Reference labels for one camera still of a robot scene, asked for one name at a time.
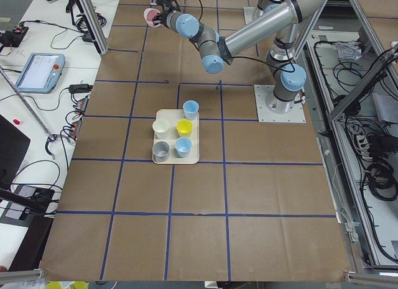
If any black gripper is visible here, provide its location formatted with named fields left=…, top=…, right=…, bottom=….
left=154, top=0, right=180, bottom=25

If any pink plastic cup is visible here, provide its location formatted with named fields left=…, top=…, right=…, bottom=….
left=144, top=8, right=162, bottom=27

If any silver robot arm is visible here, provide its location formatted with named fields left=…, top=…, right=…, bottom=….
left=144, top=0, right=327, bottom=114

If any light blue cup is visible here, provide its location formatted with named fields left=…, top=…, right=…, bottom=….
left=175, top=137, right=192, bottom=158
left=183, top=100, right=199, bottom=121

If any cream white cup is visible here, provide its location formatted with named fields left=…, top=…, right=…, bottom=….
left=152, top=119, right=170, bottom=139

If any yellow plastic cup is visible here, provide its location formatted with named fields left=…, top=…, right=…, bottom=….
left=176, top=119, right=193, bottom=138

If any grey plastic cup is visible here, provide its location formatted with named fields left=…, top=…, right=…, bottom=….
left=152, top=141, right=170, bottom=163

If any black power adapter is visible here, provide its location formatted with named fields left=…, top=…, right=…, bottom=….
left=68, top=83, right=93, bottom=94

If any cream plastic tray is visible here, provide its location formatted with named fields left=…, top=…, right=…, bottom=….
left=152, top=109, right=200, bottom=165

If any blue teach pendant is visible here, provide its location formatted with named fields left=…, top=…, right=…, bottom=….
left=15, top=53, right=65, bottom=94

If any aluminium frame post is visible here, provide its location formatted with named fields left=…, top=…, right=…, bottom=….
left=77, top=0, right=109, bottom=56

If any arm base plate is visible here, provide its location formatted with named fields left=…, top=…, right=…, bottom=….
left=243, top=7, right=264, bottom=25
left=254, top=85, right=306, bottom=124

